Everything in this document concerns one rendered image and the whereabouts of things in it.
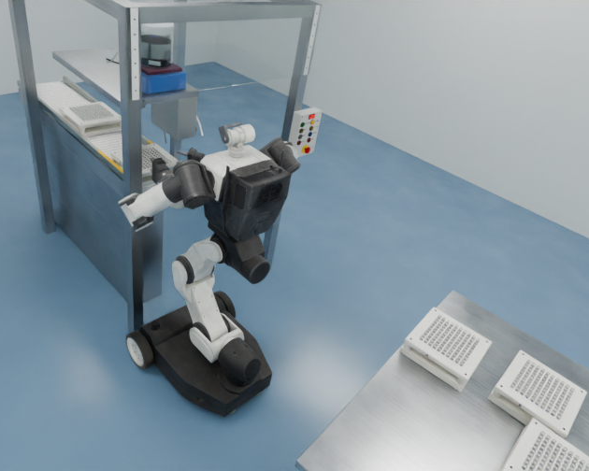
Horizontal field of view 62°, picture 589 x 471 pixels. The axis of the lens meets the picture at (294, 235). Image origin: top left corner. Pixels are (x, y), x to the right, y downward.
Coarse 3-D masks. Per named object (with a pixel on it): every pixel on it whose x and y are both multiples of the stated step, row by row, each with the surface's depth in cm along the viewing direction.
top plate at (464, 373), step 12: (432, 312) 189; (420, 324) 182; (456, 324) 186; (408, 336) 176; (432, 336) 178; (480, 336) 182; (420, 348) 172; (432, 348) 173; (456, 348) 176; (468, 348) 177; (480, 348) 178; (432, 360) 171; (444, 360) 170; (468, 360) 172; (480, 360) 173; (456, 372) 166; (468, 372) 167
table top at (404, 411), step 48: (528, 336) 198; (384, 384) 166; (432, 384) 169; (480, 384) 173; (576, 384) 181; (336, 432) 148; (384, 432) 151; (432, 432) 154; (480, 432) 157; (576, 432) 164
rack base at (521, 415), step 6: (492, 396) 167; (498, 402) 166; (504, 402) 165; (510, 402) 166; (504, 408) 165; (510, 408) 164; (516, 408) 164; (510, 414) 164; (516, 414) 163; (522, 414) 162; (528, 414) 163; (522, 420) 162; (528, 420) 161; (546, 426) 160
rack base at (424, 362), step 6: (402, 348) 177; (408, 354) 177; (414, 354) 176; (420, 354) 176; (414, 360) 176; (420, 360) 174; (426, 360) 175; (426, 366) 174; (432, 366) 173; (438, 366) 173; (432, 372) 173; (438, 372) 171; (444, 372) 171; (444, 378) 171; (450, 378) 169; (456, 378) 170; (450, 384) 170; (456, 384) 168
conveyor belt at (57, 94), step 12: (36, 84) 299; (48, 84) 302; (60, 84) 305; (48, 96) 289; (60, 96) 291; (72, 96) 294; (120, 132) 268; (96, 144) 253; (108, 144) 256; (120, 144) 258; (108, 156) 246; (144, 192) 231
